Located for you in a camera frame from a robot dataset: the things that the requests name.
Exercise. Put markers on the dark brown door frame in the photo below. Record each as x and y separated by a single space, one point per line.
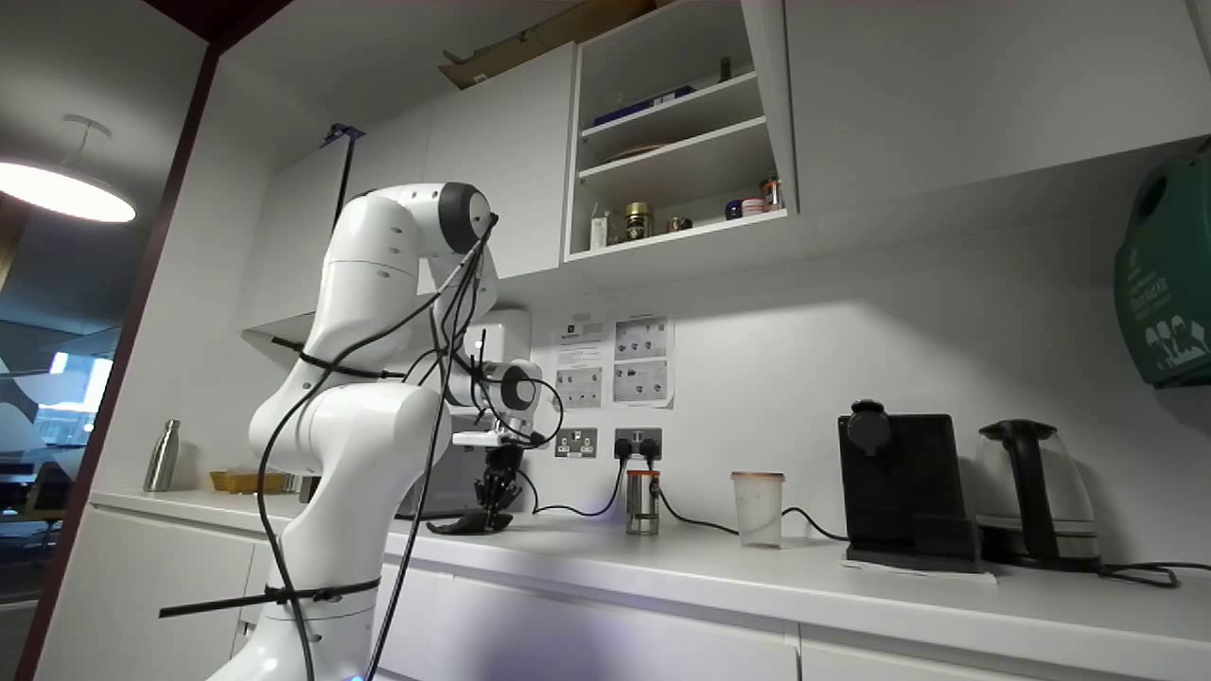
118 343

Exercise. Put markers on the wide white wall cabinet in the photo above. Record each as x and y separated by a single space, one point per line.
997 87

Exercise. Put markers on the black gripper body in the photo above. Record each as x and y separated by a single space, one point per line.
503 467

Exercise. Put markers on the black thin stand pole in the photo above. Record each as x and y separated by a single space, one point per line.
341 155

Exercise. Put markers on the chrome double wall socket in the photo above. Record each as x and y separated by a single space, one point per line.
641 439

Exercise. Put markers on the metal can with red band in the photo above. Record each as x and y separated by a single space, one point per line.
641 501

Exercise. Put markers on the white base cabinet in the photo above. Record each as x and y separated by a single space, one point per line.
609 630

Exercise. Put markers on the shallow wooden bowl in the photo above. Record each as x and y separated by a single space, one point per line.
244 482

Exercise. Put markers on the translucent plastic cup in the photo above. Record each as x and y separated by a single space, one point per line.
759 514

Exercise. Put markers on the steel thermos flask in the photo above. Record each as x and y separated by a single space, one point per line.
162 457

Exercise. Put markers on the small gold jar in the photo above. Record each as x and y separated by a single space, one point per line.
639 220

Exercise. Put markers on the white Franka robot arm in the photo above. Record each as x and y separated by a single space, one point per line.
363 429

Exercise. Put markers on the round ceiling lamp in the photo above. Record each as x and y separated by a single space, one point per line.
61 191

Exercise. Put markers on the dark pen on shelf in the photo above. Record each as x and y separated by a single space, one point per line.
646 104

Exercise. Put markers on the small white bottle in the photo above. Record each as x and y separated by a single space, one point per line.
599 227

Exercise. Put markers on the small red and white container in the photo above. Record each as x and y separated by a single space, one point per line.
764 197

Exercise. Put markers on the small white wall label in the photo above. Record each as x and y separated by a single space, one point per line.
585 327

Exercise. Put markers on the open white shelf cabinet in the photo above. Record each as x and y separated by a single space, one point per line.
682 166

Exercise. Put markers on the black coffee machine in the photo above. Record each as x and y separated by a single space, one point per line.
911 493

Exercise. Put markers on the green round object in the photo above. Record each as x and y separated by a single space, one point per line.
1167 278

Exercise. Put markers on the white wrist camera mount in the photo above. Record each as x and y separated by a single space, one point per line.
480 439

